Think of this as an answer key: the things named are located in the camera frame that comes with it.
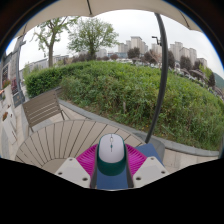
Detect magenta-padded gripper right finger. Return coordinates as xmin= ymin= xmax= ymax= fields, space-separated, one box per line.
xmin=124 ymin=143 xmax=171 ymax=190

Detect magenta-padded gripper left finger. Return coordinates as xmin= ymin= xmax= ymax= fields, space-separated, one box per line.
xmin=54 ymin=143 xmax=100 ymax=190

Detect white and teal computer mouse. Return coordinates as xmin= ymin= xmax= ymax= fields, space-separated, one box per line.
xmin=96 ymin=133 xmax=128 ymax=177

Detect blue mouse pad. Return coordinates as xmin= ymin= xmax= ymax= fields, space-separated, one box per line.
xmin=96 ymin=142 xmax=165 ymax=191

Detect brown slatted chair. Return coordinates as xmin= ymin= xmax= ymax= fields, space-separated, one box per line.
xmin=21 ymin=89 xmax=73 ymax=133

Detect green hedge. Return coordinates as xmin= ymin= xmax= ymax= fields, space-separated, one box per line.
xmin=23 ymin=60 xmax=224 ymax=152

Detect dark curved umbrella pole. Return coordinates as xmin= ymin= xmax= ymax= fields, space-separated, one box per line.
xmin=144 ymin=12 xmax=170 ymax=145

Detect thin-trunked leaning tree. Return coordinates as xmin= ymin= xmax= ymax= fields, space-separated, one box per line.
xmin=32 ymin=16 xmax=80 ymax=68

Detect far apartment buildings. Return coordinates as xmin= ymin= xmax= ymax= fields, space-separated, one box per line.
xmin=117 ymin=35 xmax=210 ymax=70

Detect round-crowned green tree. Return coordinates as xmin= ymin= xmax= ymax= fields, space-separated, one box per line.
xmin=67 ymin=17 xmax=120 ymax=62

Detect grey post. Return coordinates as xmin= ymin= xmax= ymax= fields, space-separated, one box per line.
xmin=12 ymin=34 xmax=28 ymax=102

